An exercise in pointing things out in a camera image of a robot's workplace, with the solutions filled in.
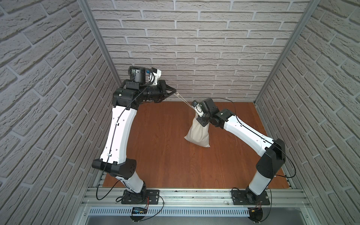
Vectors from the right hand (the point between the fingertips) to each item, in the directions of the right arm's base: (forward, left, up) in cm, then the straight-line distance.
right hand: (198, 116), depth 83 cm
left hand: (-2, +13, +26) cm, 29 cm away
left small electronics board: (-43, +36, -23) cm, 60 cm away
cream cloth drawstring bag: (-6, 0, -8) cm, 10 cm away
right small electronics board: (-49, -25, -23) cm, 59 cm away
